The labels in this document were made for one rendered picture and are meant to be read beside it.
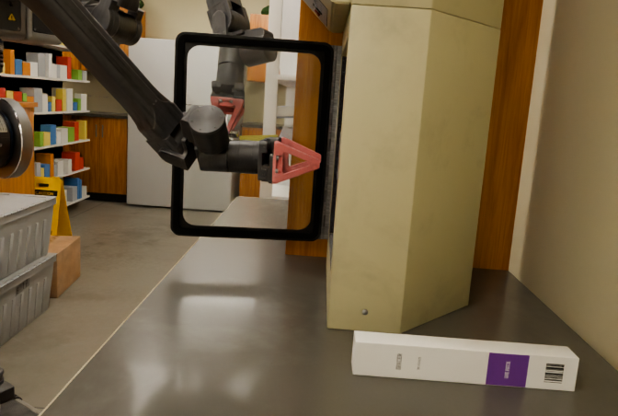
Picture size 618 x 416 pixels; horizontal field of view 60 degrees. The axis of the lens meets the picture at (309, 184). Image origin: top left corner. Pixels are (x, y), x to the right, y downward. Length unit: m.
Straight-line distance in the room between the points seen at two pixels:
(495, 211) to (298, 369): 0.65
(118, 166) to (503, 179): 5.37
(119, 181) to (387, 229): 5.58
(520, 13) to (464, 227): 0.49
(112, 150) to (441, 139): 5.58
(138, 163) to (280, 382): 5.41
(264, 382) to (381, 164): 0.33
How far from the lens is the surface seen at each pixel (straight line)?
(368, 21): 0.77
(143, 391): 0.67
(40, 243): 3.23
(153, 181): 5.99
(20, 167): 1.47
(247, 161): 0.89
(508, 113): 1.19
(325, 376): 0.70
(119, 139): 6.20
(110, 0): 1.42
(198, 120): 0.85
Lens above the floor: 1.28
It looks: 9 degrees down
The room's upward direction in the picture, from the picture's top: 4 degrees clockwise
